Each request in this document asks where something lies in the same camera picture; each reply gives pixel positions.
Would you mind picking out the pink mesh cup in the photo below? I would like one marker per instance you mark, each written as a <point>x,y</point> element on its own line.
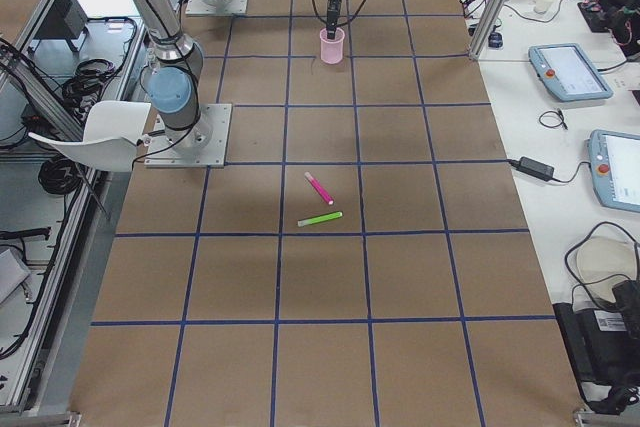
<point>331,49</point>

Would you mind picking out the pink pen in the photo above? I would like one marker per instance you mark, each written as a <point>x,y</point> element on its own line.
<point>320,190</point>

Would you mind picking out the white paper cup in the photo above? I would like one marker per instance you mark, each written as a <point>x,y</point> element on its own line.
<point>542,6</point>

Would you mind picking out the green pen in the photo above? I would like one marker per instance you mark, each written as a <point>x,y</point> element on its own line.
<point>315,220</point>

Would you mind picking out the upper blue teach pendant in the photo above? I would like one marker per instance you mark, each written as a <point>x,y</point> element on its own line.
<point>567,73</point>

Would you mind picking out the blue teach pendant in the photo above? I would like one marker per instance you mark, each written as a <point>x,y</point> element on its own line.
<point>567,73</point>
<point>614,168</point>

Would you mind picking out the white plastic chair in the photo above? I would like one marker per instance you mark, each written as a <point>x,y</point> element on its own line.
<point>111,134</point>

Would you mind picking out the black power adapter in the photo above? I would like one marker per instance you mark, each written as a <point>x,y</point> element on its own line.
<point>532,168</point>

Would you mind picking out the lower blue teach pendant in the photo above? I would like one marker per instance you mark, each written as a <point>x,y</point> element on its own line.
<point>614,168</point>

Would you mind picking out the black box with label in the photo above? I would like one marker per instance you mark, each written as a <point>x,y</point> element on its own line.
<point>601,352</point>

